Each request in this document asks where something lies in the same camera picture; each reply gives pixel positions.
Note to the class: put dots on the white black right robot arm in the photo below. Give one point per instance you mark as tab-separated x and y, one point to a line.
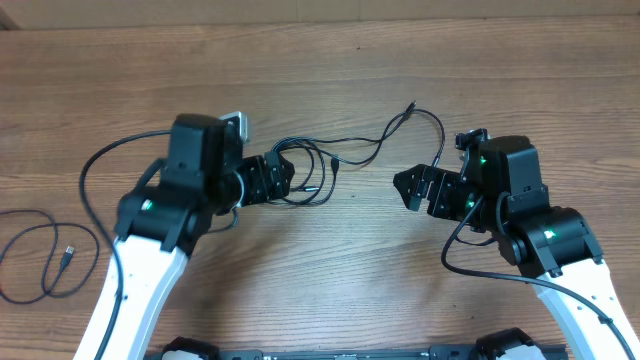
499	190

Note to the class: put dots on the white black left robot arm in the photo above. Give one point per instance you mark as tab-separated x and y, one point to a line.
160	220

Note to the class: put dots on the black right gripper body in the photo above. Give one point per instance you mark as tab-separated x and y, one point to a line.
450	196

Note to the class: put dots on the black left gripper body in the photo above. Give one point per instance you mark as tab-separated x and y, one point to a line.
257	185

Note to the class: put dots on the cardboard back wall panel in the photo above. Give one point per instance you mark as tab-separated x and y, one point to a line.
81	14

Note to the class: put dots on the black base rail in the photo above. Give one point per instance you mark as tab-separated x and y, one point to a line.
490	347

